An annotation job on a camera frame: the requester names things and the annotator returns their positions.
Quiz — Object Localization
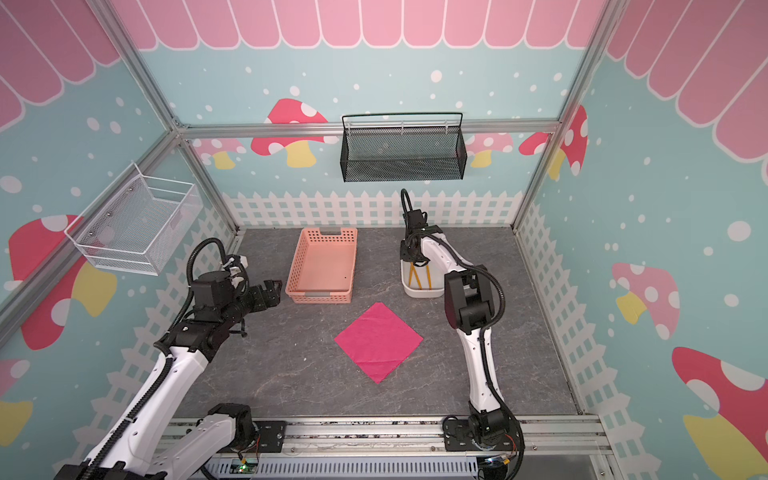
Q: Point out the white wire mesh wall basket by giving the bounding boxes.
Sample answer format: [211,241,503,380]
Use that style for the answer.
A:
[64,164,203,276]

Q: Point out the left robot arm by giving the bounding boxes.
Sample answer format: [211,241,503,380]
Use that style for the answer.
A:
[56,238,282,479]

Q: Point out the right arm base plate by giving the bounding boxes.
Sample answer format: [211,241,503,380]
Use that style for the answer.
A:
[441,416,525,452]

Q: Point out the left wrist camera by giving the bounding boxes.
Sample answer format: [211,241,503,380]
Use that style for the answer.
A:
[222,254,248,286]

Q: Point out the black wire mesh wall basket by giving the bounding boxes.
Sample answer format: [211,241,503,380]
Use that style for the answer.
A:
[340,112,468,182]

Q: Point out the white oval plastic tub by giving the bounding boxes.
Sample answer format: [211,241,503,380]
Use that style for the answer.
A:
[400,259,444,299]

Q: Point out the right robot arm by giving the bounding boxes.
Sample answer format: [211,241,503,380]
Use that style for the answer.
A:
[400,189,524,453]

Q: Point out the magenta paper napkin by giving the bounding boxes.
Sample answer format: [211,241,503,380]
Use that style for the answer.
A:
[335,302,423,384]

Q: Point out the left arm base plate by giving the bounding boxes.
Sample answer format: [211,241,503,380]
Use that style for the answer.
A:
[243,420,288,454]

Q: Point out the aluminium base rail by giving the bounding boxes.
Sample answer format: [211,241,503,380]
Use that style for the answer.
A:
[161,413,613,466]

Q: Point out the pink perforated plastic basket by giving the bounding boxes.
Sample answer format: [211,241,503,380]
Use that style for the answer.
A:
[286,228,358,304]

